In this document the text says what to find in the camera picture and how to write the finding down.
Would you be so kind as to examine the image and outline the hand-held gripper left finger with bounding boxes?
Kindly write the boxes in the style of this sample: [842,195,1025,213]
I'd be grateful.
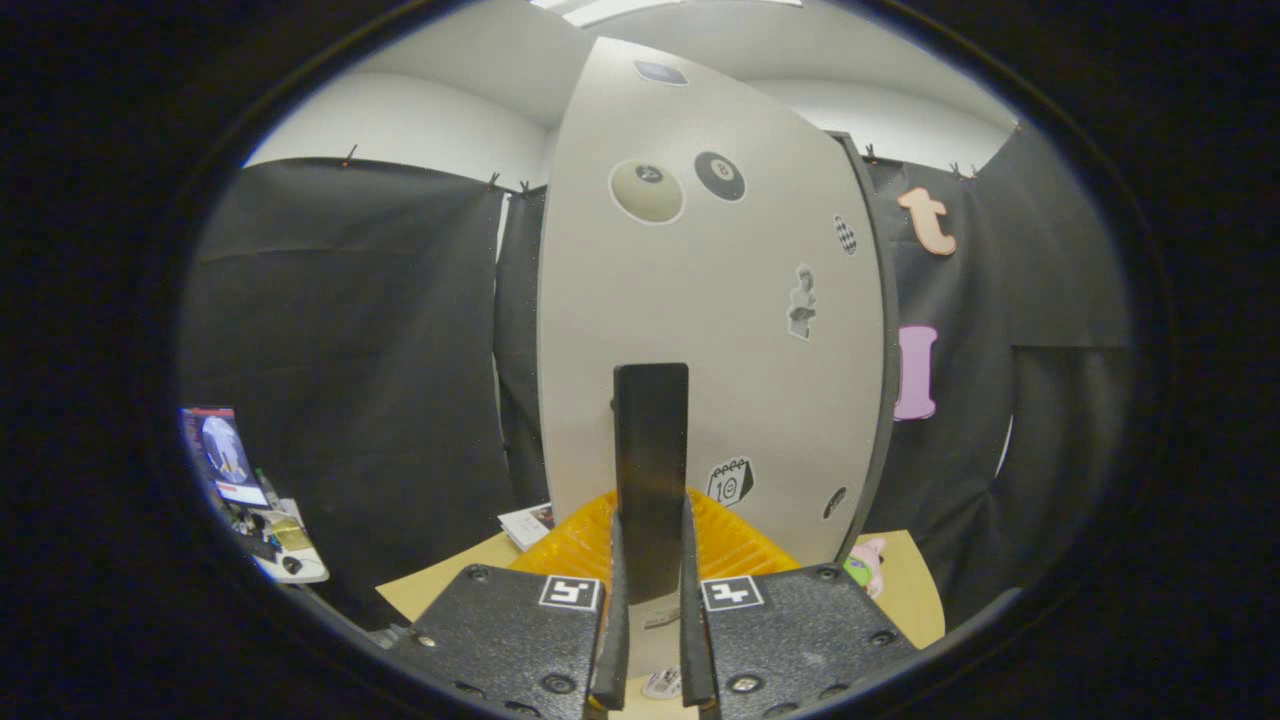
[385,490,633,720]

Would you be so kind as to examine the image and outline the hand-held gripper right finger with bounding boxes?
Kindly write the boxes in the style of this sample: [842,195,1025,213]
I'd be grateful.
[680,488,921,720]

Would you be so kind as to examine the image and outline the beige shoe cabinet door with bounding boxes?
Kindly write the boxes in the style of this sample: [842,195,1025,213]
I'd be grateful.
[537,37,888,681]

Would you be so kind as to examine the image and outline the grey shoe cabinet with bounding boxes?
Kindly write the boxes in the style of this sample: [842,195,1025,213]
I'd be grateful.
[828,130,901,561]

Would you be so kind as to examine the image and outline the white book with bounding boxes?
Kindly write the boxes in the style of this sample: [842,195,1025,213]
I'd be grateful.
[498,503,556,551]

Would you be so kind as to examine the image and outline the green plush toy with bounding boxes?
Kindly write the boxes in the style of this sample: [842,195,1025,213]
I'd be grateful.
[845,537,888,599]

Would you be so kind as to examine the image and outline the black backdrop cloth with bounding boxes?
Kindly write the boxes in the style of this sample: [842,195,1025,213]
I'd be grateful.
[175,125,1136,633]

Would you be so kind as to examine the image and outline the large ceiling light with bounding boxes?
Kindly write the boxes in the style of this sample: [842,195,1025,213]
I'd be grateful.
[530,0,801,28]

